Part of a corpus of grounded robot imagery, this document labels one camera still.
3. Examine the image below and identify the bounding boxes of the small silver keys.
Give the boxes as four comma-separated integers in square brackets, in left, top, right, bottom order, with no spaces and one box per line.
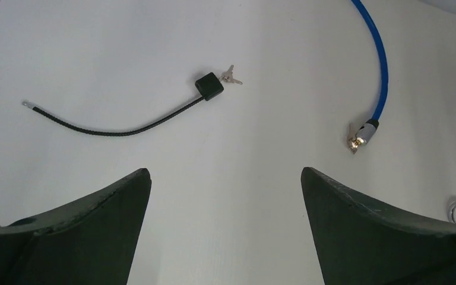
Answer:
[219,65,243,85]

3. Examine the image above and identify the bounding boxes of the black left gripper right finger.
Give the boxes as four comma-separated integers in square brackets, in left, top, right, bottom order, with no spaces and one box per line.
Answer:
[300,167,456,284]

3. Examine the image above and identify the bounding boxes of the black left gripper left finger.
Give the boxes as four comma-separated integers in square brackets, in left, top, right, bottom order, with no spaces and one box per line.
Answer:
[0,168,151,284]

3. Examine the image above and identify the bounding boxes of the black cable lock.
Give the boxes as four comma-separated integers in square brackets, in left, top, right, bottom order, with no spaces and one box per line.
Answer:
[21,72,224,137]

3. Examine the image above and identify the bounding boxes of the blue cable lock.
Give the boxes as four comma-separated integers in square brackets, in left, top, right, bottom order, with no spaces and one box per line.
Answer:
[347,0,390,154]

